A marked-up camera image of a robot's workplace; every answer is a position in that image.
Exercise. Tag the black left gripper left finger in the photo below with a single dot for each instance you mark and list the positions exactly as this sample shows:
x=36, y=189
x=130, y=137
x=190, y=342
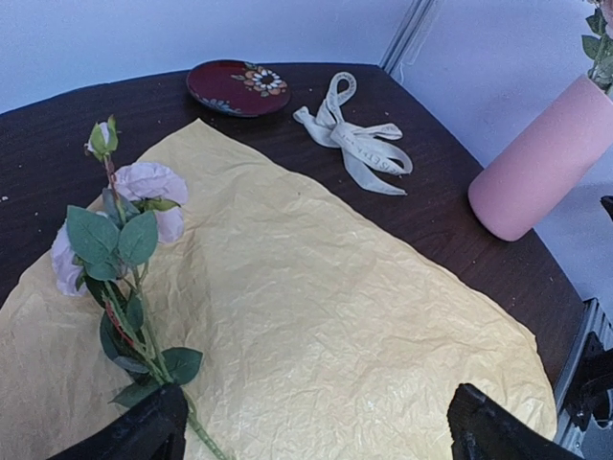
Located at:
x=152, y=429

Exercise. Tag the lilac pink flower stem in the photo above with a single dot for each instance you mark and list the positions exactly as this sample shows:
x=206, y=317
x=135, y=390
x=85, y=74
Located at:
x=106, y=254

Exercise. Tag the orange yellow wrapping paper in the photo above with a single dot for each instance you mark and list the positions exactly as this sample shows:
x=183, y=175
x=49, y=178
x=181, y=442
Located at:
x=323, y=336

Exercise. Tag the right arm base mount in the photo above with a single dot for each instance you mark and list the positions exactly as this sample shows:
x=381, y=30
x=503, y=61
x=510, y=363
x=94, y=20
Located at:
x=589, y=396

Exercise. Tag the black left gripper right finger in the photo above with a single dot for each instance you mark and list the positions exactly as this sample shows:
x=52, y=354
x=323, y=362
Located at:
x=482, y=429

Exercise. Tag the pink cylindrical vase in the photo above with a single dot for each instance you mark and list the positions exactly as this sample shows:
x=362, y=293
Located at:
x=529, y=178

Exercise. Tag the grey printed ribbon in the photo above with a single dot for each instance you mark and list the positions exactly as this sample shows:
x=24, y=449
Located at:
x=366, y=151

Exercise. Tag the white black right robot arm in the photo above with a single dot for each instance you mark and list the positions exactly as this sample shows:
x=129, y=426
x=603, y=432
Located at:
x=607, y=204

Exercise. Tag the white flower stem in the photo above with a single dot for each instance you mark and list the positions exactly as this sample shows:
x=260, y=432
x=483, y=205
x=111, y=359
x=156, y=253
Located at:
x=598, y=45

